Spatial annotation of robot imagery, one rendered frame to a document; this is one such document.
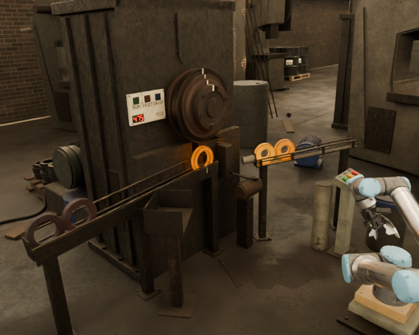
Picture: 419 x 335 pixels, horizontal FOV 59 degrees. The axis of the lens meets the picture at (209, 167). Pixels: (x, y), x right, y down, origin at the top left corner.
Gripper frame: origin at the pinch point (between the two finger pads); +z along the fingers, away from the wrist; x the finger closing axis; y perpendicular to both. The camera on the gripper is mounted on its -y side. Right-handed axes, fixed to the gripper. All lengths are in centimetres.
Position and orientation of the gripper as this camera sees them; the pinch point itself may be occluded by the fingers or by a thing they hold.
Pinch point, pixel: (388, 238)
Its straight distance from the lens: 217.4
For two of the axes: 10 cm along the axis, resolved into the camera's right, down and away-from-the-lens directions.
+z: 4.5, 8.9, -0.4
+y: -8.1, 3.9, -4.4
